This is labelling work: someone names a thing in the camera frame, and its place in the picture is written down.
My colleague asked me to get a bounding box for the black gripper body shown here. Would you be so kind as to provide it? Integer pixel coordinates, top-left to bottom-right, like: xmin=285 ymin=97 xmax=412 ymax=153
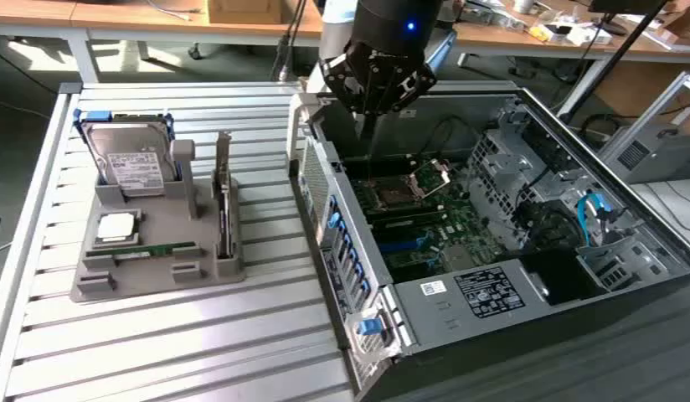
xmin=349 ymin=0 xmax=442 ymax=64

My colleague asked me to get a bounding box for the graphics card with black fan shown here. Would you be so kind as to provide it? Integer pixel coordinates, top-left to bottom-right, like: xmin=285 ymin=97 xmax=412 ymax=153
xmin=212 ymin=130 xmax=241 ymax=261

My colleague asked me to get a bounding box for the wooden desk with clutter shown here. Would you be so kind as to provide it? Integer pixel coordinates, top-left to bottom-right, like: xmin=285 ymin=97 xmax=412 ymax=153
xmin=450 ymin=0 xmax=690 ymax=122

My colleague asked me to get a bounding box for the grey metal device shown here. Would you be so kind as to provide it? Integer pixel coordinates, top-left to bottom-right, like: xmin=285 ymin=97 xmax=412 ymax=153
xmin=461 ymin=0 xmax=528 ymax=30

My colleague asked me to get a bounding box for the metal socket cover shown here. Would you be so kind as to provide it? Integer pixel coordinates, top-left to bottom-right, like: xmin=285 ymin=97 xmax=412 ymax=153
xmin=409 ymin=158 xmax=456 ymax=198

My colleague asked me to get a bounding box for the brown cardboard box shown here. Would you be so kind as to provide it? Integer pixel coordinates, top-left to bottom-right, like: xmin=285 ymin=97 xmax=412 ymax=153
xmin=206 ymin=0 xmax=285 ymax=24

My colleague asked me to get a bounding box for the CPU socket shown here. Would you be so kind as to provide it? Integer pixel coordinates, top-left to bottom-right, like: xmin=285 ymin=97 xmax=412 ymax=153
xmin=358 ymin=175 xmax=430 ymax=213

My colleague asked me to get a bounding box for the black RAM stick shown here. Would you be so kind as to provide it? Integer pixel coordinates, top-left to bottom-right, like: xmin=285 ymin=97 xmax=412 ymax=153
xmin=370 ymin=210 xmax=450 ymax=231

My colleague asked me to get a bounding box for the white box on desk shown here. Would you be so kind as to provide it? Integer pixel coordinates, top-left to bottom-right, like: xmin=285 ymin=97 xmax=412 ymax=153
xmin=532 ymin=23 xmax=612 ymax=46

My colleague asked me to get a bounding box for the green motherboard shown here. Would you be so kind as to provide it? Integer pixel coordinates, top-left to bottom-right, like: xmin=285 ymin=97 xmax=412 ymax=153
xmin=344 ymin=161 xmax=508 ymax=282

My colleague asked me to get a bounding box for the black slanted stand pole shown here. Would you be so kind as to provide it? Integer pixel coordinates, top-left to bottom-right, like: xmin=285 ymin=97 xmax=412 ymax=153
xmin=556 ymin=0 xmax=673 ymax=122

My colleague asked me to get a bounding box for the blue expansion slot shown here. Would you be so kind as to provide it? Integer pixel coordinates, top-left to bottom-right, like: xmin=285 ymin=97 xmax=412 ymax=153
xmin=377 ymin=237 xmax=432 ymax=253

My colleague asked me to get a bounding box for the silver hard disk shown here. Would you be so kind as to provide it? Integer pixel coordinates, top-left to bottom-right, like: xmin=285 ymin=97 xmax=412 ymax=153
xmin=82 ymin=121 xmax=170 ymax=198

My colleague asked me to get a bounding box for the hard disk drive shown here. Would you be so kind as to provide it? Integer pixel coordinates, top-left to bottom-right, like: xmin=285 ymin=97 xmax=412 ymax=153
xmin=72 ymin=108 xmax=182 ymax=188

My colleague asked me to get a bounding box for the wooden desk with white legs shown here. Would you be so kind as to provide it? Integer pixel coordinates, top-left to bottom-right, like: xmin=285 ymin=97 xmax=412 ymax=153
xmin=0 ymin=0 xmax=324 ymax=83

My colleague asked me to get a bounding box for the grey plastic parts rack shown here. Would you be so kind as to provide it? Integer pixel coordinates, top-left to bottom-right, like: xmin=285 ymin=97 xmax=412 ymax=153
xmin=69 ymin=140 xmax=249 ymax=303

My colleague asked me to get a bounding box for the grey computer tower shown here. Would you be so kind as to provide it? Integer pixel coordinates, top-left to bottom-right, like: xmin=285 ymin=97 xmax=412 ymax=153
xmin=598 ymin=123 xmax=690 ymax=185

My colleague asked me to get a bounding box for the brown cardboard piece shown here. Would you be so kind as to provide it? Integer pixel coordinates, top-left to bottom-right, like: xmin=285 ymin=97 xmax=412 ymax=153
xmin=660 ymin=0 xmax=690 ymax=47

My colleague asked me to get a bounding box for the green RAM stick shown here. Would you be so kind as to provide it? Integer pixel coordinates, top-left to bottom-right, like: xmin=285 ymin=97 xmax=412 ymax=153
xmin=86 ymin=243 xmax=198 ymax=257

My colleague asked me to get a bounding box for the grey power supply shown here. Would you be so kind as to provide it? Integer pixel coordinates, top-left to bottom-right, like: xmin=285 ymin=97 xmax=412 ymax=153
xmin=392 ymin=257 xmax=553 ymax=348

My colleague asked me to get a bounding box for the silver CPU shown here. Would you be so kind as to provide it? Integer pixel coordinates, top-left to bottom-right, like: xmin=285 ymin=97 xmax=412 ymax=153
xmin=96 ymin=213 xmax=141 ymax=245

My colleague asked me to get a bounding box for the grey metal disk bay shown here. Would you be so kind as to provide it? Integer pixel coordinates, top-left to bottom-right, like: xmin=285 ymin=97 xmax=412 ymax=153
xmin=577 ymin=238 xmax=660 ymax=293

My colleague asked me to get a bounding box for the open grey PC case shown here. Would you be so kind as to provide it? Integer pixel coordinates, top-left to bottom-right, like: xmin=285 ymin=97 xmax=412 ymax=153
xmin=286 ymin=81 xmax=690 ymax=402

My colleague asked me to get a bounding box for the black cable with metal plug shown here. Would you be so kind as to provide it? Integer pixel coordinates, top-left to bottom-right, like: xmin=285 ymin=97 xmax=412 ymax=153
xmin=270 ymin=0 xmax=310 ymax=83

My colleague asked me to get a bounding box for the white cable on desk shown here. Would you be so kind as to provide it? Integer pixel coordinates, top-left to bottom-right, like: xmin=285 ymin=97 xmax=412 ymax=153
xmin=146 ymin=0 xmax=204 ymax=21

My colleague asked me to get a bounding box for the blue disk wire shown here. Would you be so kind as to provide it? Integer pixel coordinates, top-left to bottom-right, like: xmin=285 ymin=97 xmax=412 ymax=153
xmin=577 ymin=190 xmax=612 ymax=252

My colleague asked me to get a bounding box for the aluminium profile frame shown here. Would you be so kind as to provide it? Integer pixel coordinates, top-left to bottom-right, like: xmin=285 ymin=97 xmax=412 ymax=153
xmin=629 ymin=70 xmax=690 ymax=142

